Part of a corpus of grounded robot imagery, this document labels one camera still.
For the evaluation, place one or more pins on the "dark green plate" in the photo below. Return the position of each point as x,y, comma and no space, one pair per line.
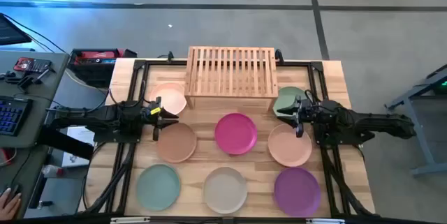
284,97

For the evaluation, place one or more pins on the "brown plate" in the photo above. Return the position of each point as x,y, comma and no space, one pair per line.
178,145

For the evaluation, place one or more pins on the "purple plate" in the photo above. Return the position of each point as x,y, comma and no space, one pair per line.
297,191

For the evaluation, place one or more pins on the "black computer mouse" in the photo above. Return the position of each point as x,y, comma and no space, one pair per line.
14,190

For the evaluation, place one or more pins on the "black keyboard with blue lights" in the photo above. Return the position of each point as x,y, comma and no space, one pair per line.
12,116

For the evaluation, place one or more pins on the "wooden slatted shelf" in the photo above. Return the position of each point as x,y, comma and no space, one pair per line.
230,74

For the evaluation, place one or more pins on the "beige plate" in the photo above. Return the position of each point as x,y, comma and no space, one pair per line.
225,190

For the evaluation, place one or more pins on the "black aluminium table frame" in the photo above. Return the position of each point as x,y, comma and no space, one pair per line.
297,63

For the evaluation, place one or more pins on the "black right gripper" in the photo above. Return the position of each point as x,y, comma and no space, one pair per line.
305,115

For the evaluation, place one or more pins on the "white box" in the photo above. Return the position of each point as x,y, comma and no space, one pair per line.
82,135

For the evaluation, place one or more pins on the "grey side desk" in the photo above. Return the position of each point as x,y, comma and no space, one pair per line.
38,95

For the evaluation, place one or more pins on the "person's hand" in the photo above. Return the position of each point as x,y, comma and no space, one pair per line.
8,208

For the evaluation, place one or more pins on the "red and black tool case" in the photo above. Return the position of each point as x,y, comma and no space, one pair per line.
94,58

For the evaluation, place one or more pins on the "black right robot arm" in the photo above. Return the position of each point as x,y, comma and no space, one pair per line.
377,123

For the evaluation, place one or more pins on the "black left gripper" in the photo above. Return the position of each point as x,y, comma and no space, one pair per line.
150,117

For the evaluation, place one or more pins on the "black tool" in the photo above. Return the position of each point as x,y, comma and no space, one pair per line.
26,82

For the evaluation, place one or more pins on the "black slanted beam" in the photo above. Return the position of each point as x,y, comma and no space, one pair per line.
66,143

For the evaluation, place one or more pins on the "black monitor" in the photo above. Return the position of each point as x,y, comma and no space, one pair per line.
10,32

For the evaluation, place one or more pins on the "black clamp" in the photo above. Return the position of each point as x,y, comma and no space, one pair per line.
279,56
170,56

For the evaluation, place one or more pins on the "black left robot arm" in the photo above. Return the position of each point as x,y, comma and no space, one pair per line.
97,116

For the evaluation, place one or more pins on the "white strip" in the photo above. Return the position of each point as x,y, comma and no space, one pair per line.
129,220
324,220

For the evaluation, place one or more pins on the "magenta plate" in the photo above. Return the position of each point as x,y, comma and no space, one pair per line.
235,134

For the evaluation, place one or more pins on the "clear plastic bottle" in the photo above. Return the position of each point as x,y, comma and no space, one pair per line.
52,171

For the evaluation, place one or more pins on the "pale pink plate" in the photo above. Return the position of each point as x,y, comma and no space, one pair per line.
173,96

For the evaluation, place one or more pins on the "teal plate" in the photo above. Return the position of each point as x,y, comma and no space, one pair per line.
158,187

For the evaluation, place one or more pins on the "grey metal table stand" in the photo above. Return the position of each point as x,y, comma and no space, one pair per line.
417,133

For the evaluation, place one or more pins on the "red and black handheld device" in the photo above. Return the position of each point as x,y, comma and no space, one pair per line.
28,64

